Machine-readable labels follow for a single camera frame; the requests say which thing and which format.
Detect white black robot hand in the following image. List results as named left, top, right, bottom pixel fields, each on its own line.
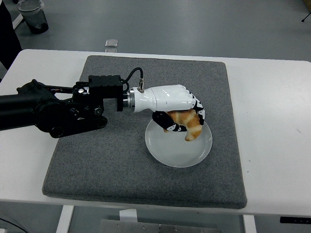
left=133, top=84, right=207, bottom=133

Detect black lined trash bin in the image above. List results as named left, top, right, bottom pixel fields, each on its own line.
left=16, top=0, right=49, bottom=34

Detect grey round plate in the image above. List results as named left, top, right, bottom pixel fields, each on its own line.
left=145, top=118, right=213, bottom=168

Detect golden croissant bread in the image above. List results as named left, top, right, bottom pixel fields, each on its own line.
left=167, top=109, right=203, bottom=142

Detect grey square foam mat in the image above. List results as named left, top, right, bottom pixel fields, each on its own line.
left=42, top=55, right=248, bottom=210

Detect black table control panel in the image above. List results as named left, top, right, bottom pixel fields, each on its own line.
left=279, top=216, right=311, bottom=224

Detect white table leg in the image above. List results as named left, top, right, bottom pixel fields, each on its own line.
left=242, top=215, right=257, bottom=233
left=55, top=205, right=75, bottom=233

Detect grey metal plate with screws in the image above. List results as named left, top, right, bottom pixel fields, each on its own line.
left=99, top=219, right=222, bottom=233

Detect black floor cable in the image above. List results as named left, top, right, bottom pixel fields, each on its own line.
left=0, top=217, right=25, bottom=233

